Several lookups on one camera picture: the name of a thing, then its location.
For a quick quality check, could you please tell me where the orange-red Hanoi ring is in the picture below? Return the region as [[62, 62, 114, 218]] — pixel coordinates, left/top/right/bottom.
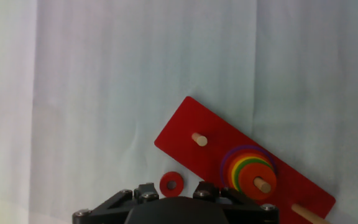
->
[[237, 162, 278, 202]]

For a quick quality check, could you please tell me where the red Hanoi board with pegs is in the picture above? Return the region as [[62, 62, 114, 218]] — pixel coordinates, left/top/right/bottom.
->
[[154, 95, 337, 224]]

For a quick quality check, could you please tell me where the large red Hanoi ring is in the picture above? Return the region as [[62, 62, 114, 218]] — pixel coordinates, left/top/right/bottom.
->
[[221, 147, 276, 189]]

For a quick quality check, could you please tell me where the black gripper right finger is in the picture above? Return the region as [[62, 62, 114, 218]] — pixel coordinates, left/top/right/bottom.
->
[[192, 180, 280, 224]]

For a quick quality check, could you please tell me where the small red Hanoi ring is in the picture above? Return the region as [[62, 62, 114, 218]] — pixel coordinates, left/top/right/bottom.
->
[[159, 171, 185, 198]]

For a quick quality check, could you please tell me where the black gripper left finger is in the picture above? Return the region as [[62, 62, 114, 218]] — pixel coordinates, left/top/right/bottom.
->
[[72, 182, 160, 224]]

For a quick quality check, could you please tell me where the yellow Hanoi ring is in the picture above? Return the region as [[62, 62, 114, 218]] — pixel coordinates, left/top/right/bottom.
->
[[230, 154, 275, 191]]

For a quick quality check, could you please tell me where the green Hanoi ring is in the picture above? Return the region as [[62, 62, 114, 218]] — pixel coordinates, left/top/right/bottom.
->
[[234, 157, 275, 192]]

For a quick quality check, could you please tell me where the orange Hanoi ring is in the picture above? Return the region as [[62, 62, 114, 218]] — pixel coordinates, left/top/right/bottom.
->
[[226, 151, 275, 190]]

